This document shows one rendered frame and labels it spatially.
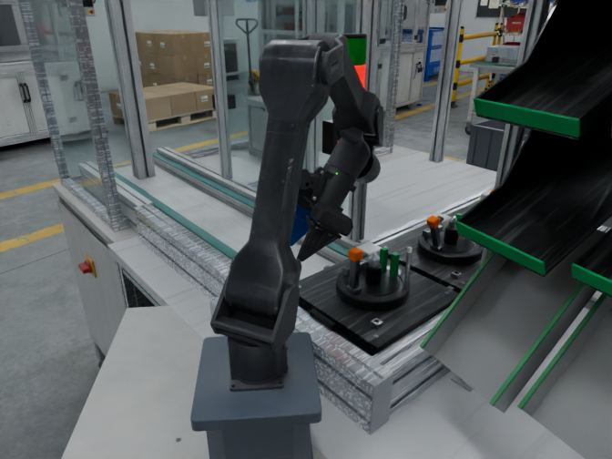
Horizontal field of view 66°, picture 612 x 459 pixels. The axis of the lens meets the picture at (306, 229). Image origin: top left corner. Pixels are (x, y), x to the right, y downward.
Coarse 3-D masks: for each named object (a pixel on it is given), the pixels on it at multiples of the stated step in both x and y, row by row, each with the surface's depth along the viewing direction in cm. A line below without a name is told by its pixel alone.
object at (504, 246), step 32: (608, 128) 69; (544, 160) 68; (576, 160) 66; (608, 160) 64; (512, 192) 66; (544, 192) 64; (576, 192) 62; (608, 192) 55; (480, 224) 64; (512, 224) 62; (544, 224) 60; (576, 224) 58; (512, 256) 57; (544, 256) 56
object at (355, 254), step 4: (352, 248) 85; (356, 248) 85; (352, 252) 83; (356, 252) 83; (360, 252) 84; (364, 252) 86; (348, 256) 85; (352, 256) 84; (356, 256) 83; (360, 256) 84; (364, 256) 85; (352, 260) 85; (356, 260) 84; (352, 264) 85; (356, 264) 84; (352, 268) 85; (356, 268) 85; (352, 272) 86; (356, 272) 85; (352, 276) 86; (356, 276) 86; (352, 280) 86; (356, 280) 86; (352, 284) 87; (356, 284) 87
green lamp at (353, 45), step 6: (348, 42) 91; (354, 42) 91; (360, 42) 91; (366, 42) 92; (348, 48) 92; (354, 48) 91; (360, 48) 91; (366, 48) 93; (354, 54) 92; (360, 54) 92; (354, 60) 92; (360, 60) 92
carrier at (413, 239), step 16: (448, 224) 104; (400, 240) 111; (416, 240) 111; (432, 240) 106; (448, 240) 105; (464, 240) 106; (400, 256) 104; (416, 256) 104; (432, 256) 102; (448, 256) 100; (464, 256) 100; (480, 256) 102; (432, 272) 98; (448, 272) 98; (464, 272) 98
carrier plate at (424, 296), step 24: (336, 264) 101; (312, 288) 92; (432, 288) 92; (336, 312) 85; (360, 312) 85; (384, 312) 85; (408, 312) 85; (432, 312) 85; (360, 336) 79; (384, 336) 79
